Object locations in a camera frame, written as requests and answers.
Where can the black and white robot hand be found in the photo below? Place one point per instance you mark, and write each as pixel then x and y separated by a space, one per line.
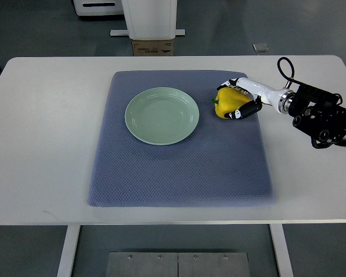
pixel 260 95

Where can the yellow bell pepper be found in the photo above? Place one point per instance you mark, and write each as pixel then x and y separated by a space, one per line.
pixel 228 100

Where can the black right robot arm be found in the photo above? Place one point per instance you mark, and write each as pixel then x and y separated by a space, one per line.
pixel 315 112

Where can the small grey floor plate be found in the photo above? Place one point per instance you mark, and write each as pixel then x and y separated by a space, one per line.
pixel 260 47

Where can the light green plate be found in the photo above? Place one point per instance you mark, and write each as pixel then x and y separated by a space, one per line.
pixel 162 116

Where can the blue textured mat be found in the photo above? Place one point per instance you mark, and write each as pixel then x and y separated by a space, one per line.
pixel 221 164

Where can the cardboard box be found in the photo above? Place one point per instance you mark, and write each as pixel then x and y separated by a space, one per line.
pixel 153 48

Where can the right white table leg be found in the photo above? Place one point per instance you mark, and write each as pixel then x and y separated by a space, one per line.
pixel 281 251

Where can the white table leg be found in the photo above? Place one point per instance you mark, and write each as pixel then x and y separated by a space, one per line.
pixel 69 251
pixel 281 251

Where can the white machine base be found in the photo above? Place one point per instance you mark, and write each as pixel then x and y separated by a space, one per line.
pixel 150 20

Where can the white cabinet with slot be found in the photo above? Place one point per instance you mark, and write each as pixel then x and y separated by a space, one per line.
pixel 97 8

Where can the left white table leg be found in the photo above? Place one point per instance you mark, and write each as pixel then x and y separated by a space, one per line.
pixel 69 251

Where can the metal base plate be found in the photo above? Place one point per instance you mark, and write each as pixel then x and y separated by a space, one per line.
pixel 177 264

